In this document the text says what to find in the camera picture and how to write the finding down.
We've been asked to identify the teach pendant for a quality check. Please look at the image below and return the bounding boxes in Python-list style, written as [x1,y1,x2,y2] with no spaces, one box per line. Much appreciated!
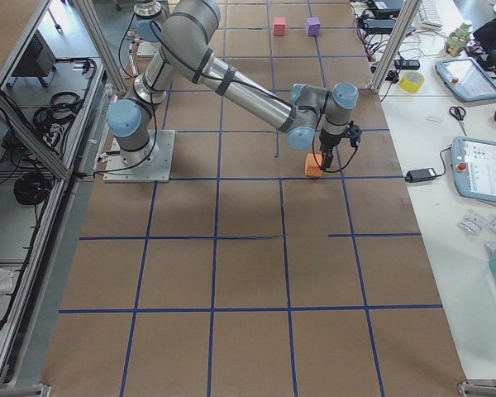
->
[435,58,496,102]
[451,136,496,203]

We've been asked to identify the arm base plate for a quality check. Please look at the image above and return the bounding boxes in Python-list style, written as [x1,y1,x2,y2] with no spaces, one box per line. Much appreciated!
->
[103,129,176,183]

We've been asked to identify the purple foam block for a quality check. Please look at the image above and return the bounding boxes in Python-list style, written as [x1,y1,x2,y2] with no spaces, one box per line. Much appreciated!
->
[304,17,321,36]

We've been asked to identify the red foam block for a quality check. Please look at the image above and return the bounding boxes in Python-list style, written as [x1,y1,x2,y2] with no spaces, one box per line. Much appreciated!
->
[273,17,287,36]

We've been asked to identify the black handled scissors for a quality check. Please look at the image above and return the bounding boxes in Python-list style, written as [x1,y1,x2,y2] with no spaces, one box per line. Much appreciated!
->
[449,106,467,136]

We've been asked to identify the aluminium frame post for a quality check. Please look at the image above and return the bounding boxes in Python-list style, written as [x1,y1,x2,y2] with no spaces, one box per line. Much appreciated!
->
[370,0,421,94]

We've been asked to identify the far teach pendant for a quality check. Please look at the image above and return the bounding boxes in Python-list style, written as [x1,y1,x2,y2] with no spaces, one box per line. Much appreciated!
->
[435,58,496,102]

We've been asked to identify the orange foam block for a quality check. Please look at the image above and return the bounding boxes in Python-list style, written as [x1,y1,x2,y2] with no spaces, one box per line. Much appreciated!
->
[304,153,323,179]

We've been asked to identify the yellow tape roll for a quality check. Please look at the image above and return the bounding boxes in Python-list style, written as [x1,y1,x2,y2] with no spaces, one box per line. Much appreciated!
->
[399,70,425,93]

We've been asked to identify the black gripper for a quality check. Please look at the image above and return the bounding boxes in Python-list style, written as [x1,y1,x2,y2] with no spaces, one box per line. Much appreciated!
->
[319,132,341,170]

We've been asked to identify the near teach pendant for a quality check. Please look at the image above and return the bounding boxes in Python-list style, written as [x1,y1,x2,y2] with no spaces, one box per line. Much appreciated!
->
[451,136,496,203]

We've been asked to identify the black power adapter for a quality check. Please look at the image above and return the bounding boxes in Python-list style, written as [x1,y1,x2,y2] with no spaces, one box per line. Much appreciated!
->
[404,168,437,183]

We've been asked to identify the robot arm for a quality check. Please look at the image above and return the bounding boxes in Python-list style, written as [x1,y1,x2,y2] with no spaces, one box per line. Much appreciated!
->
[107,1,361,171]

